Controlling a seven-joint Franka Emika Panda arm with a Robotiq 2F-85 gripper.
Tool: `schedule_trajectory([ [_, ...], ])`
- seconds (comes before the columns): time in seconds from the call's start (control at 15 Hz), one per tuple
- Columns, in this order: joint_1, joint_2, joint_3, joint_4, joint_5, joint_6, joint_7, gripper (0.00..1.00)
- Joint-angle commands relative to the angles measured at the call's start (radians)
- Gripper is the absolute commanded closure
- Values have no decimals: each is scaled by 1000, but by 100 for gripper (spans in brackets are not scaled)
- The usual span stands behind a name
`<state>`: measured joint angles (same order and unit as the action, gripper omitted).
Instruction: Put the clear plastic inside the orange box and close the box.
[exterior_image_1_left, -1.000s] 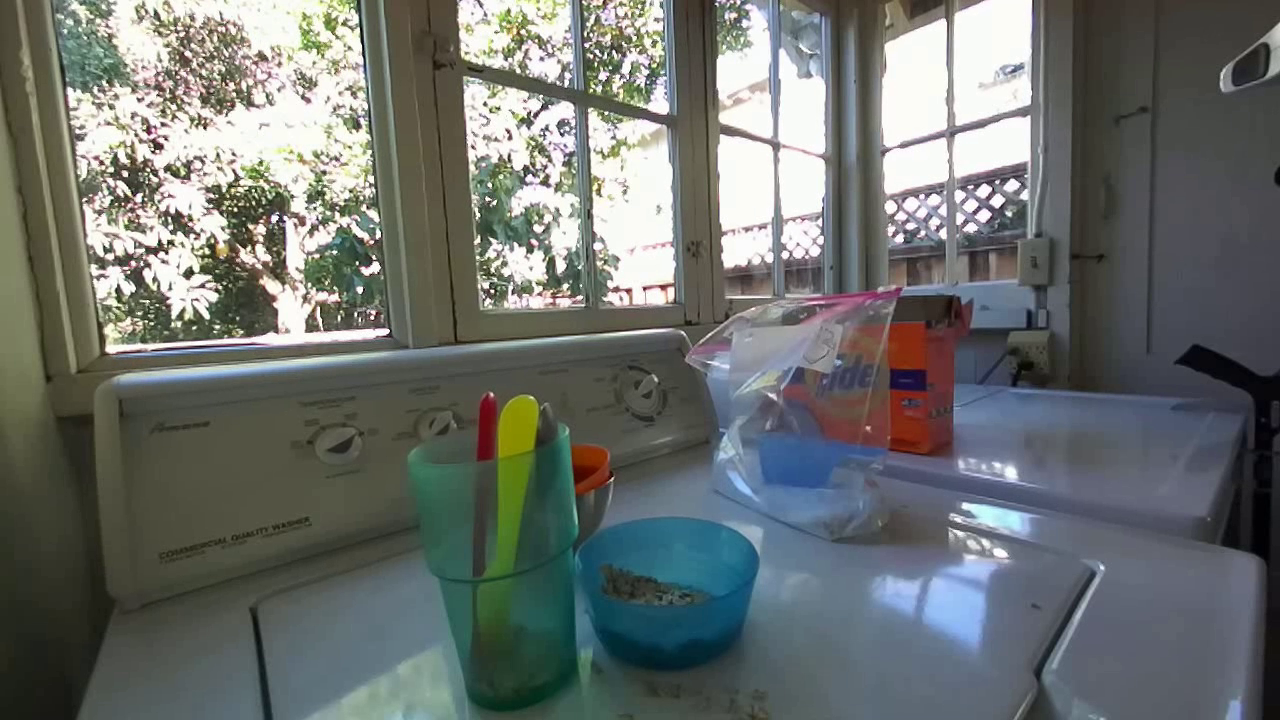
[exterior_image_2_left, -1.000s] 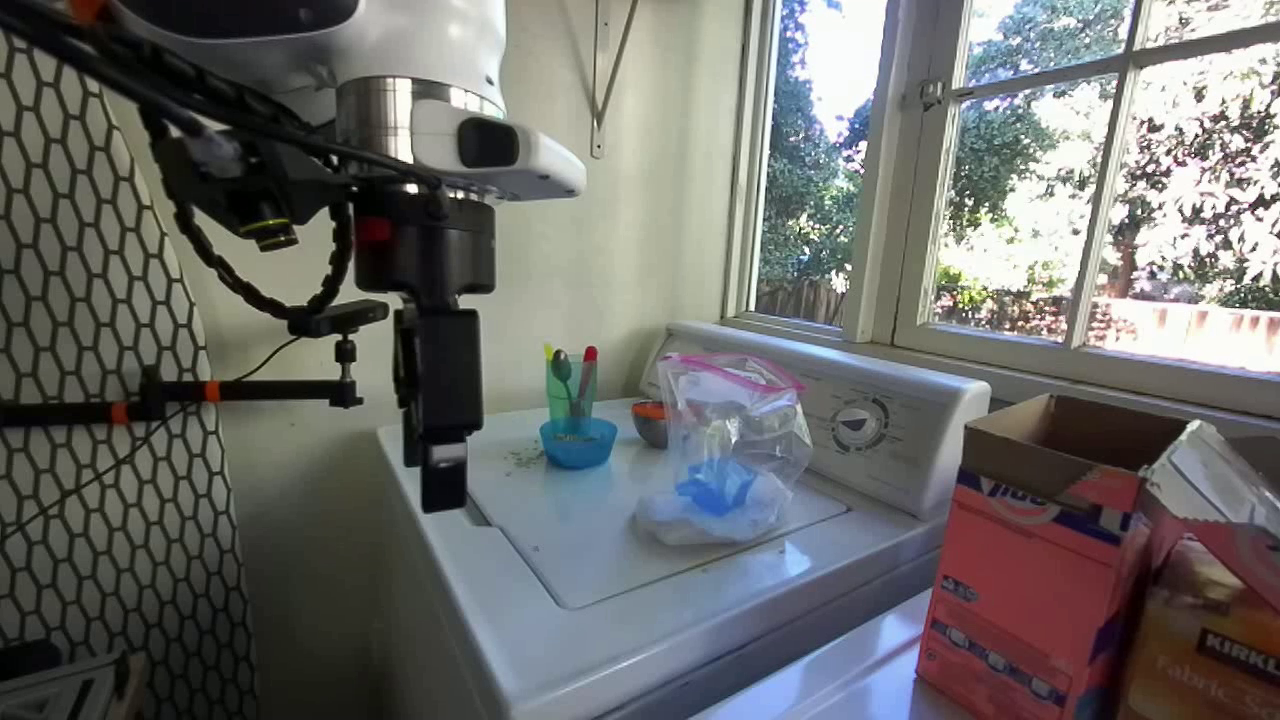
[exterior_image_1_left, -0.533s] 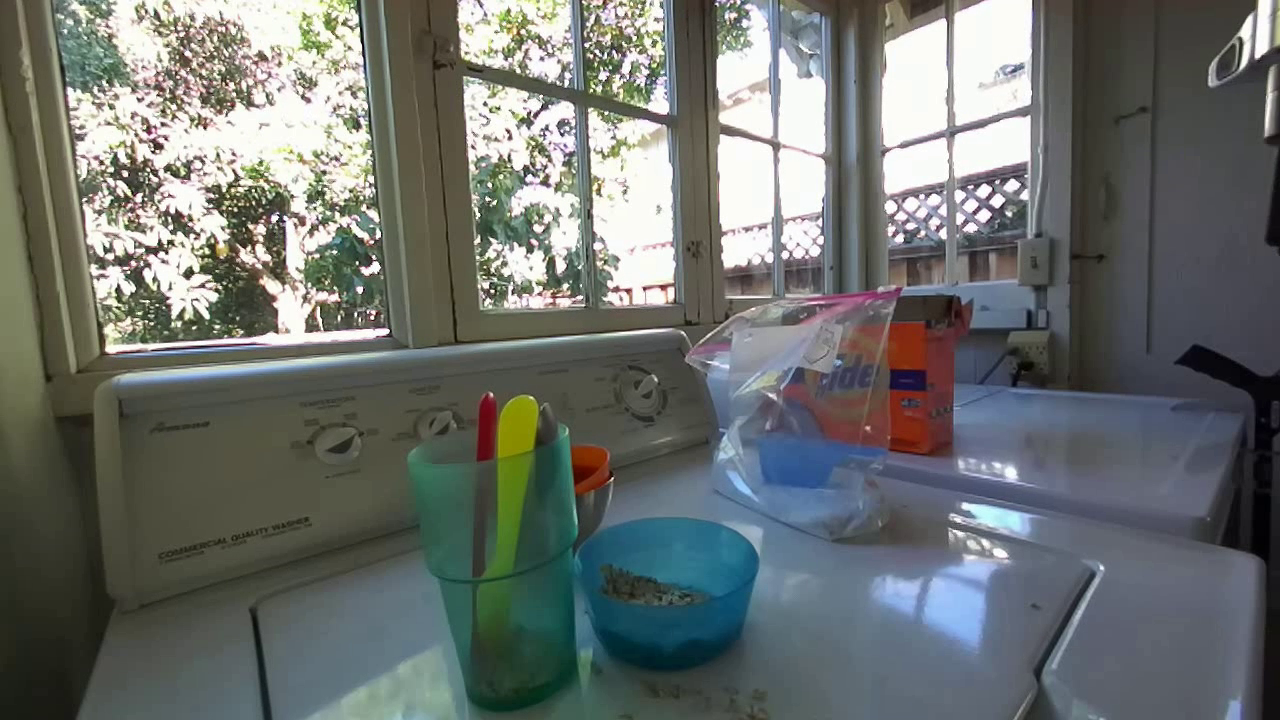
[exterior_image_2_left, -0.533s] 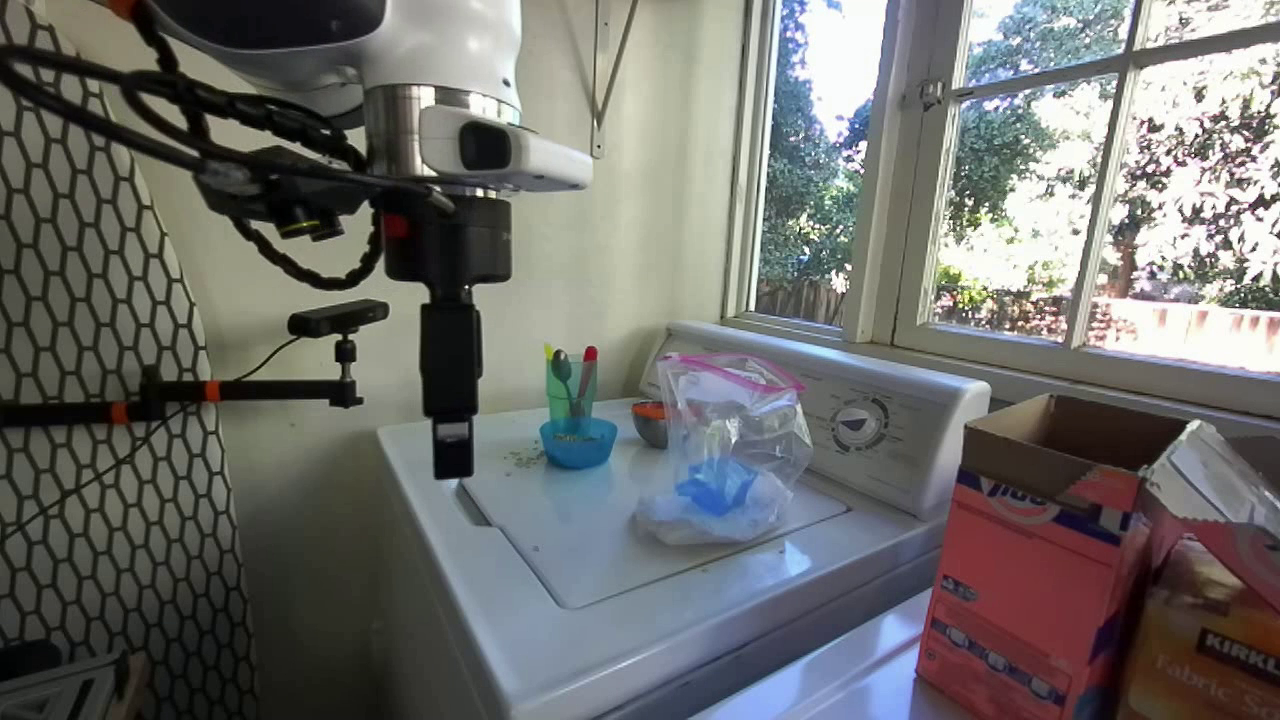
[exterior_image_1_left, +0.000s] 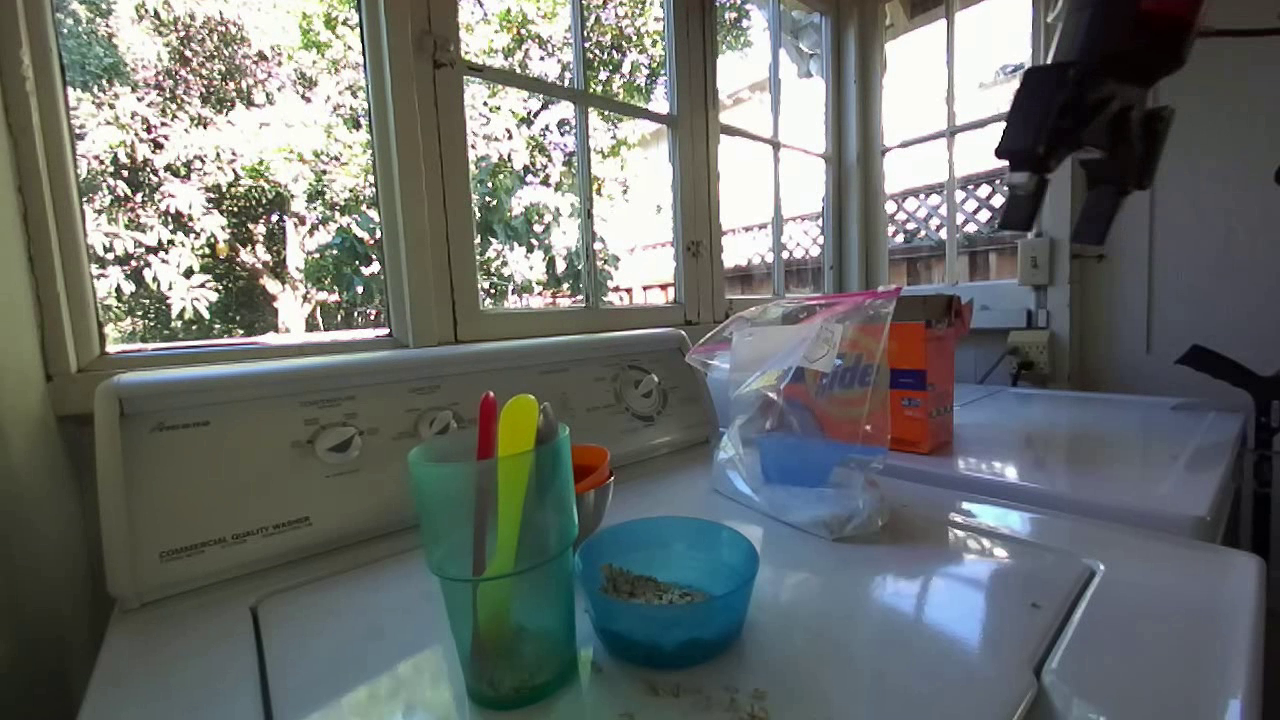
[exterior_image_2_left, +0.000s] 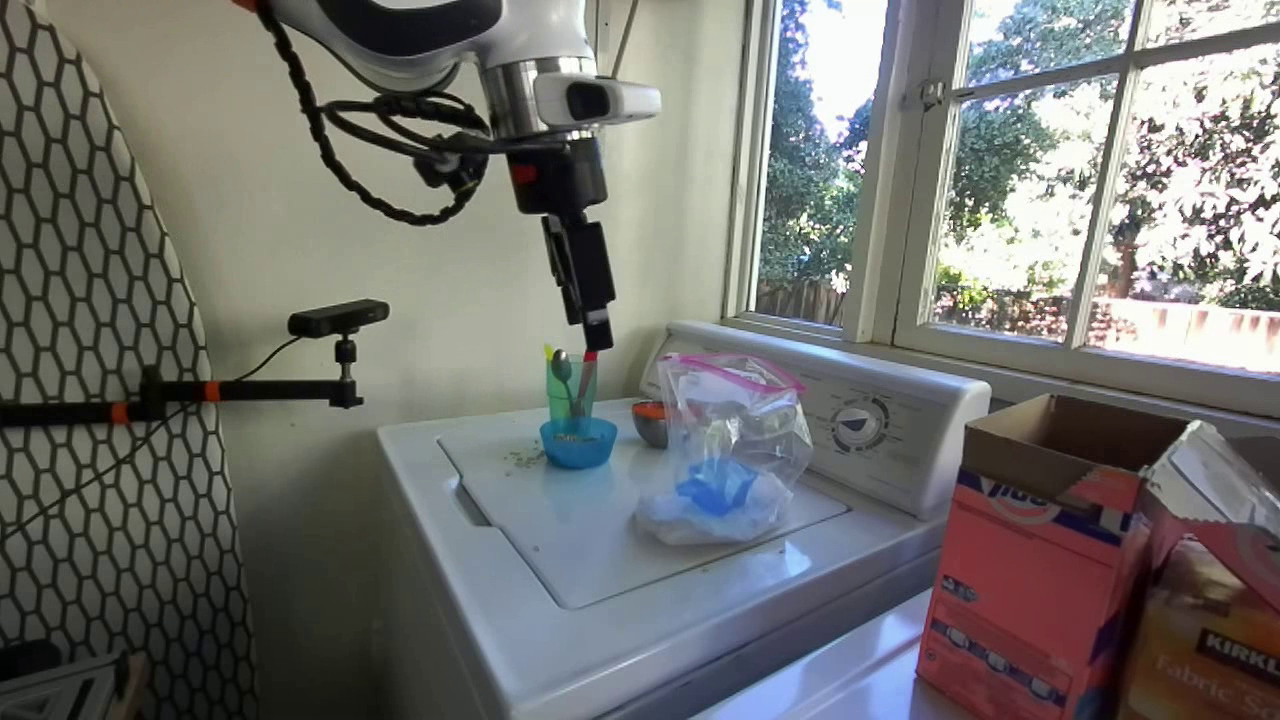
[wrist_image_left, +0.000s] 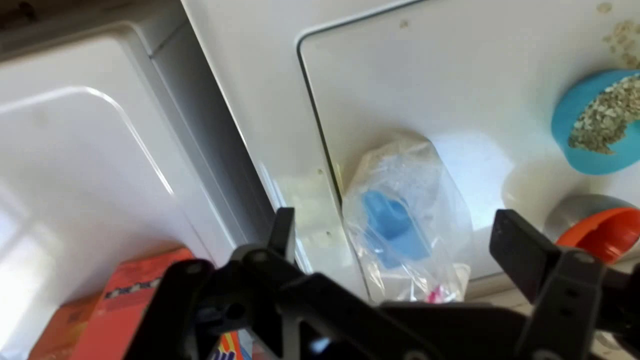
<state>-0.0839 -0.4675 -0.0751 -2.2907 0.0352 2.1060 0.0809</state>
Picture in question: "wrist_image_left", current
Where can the orange Tide detergent box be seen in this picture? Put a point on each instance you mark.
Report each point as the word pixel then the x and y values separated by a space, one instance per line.
pixel 127 306

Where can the blue plastic scoop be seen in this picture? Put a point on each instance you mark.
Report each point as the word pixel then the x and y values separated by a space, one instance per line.
pixel 392 226

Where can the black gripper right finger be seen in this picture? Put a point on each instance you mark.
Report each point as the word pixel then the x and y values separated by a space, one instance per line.
pixel 567 292

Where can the white washing machine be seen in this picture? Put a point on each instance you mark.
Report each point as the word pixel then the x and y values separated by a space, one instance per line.
pixel 426 72

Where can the orange-rimmed metal cup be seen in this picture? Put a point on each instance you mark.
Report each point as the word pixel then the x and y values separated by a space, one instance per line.
pixel 602 230

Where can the blue plastic bowl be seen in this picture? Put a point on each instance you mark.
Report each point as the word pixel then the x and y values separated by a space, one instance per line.
pixel 586 106

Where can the clear plastic zip bag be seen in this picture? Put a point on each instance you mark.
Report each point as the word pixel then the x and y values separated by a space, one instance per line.
pixel 426 181

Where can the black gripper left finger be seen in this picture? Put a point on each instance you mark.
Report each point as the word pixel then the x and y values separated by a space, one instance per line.
pixel 220 306

